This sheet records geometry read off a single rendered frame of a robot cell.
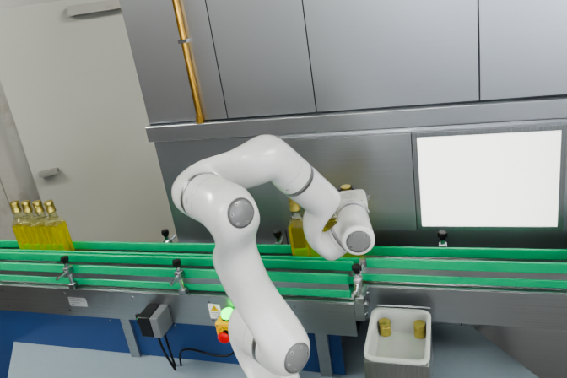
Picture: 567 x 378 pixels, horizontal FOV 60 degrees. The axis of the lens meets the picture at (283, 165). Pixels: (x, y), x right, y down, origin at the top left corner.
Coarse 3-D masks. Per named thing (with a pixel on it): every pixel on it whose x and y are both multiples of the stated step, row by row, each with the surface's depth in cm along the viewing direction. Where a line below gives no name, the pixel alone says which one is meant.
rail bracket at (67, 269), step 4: (64, 256) 178; (60, 260) 178; (64, 260) 177; (64, 264) 178; (68, 264) 179; (64, 268) 179; (68, 268) 179; (72, 268) 180; (64, 272) 178; (68, 272) 179; (72, 272) 180; (60, 276) 176; (68, 276) 180; (72, 276) 181; (72, 280) 181; (68, 284) 181; (72, 284) 181; (76, 284) 182; (72, 288) 181; (76, 288) 182
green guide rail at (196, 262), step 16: (0, 256) 201; (16, 256) 199; (32, 256) 196; (48, 256) 193; (80, 256) 188; (96, 256) 186; (112, 256) 183; (128, 256) 181; (144, 256) 179; (160, 256) 177; (176, 256) 175; (192, 256) 174; (304, 272) 162; (320, 272) 160; (336, 272) 158; (352, 272) 157
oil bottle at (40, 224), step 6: (36, 204) 192; (36, 210) 192; (42, 210) 194; (42, 216) 194; (48, 216) 196; (36, 222) 194; (42, 222) 193; (36, 228) 194; (42, 228) 193; (42, 234) 195; (42, 240) 196; (48, 240) 195; (42, 246) 197; (48, 246) 196
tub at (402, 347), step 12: (372, 312) 150; (384, 312) 151; (396, 312) 150; (408, 312) 148; (420, 312) 147; (372, 324) 145; (396, 324) 151; (408, 324) 149; (372, 336) 142; (396, 336) 149; (408, 336) 148; (372, 348) 140; (384, 348) 145; (396, 348) 144; (408, 348) 143; (420, 348) 143; (372, 360) 132; (384, 360) 131; (396, 360) 130; (408, 360) 129; (420, 360) 129
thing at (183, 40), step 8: (176, 0) 161; (176, 8) 161; (176, 16) 162; (184, 32) 164; (184, 40) 164; (184, 48) 165; (184, 56) 167; (192, 72) 169; (192, 80) 169; (192, 88) 170; (192, 96) 171; (200, 112) 173; (200, 120) 174
